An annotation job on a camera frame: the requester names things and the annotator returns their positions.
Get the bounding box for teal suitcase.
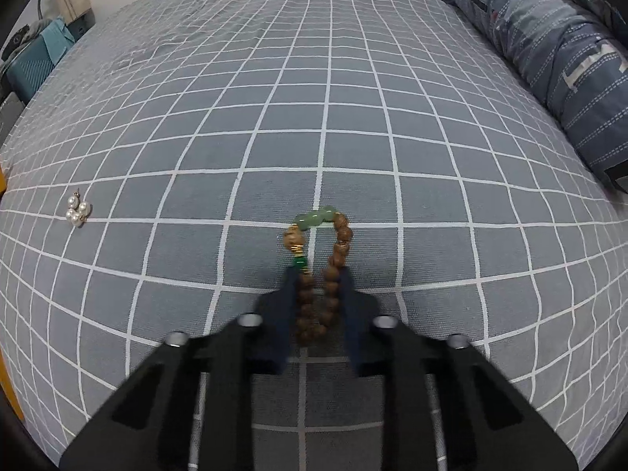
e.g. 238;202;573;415
6;16;75;105

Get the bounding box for folded blue printed quilt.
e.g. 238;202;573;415
418;0;628;193

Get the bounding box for grey checked bed sheet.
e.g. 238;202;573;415
0;0;626;471

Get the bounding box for white pearl earrings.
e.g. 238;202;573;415
66;191;93;229

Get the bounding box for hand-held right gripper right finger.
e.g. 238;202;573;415
338;266;573;471

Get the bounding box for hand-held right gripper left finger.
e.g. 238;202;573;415
59;269;301;471

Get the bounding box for brown and green bead bracelet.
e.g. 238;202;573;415
283;204;355;343

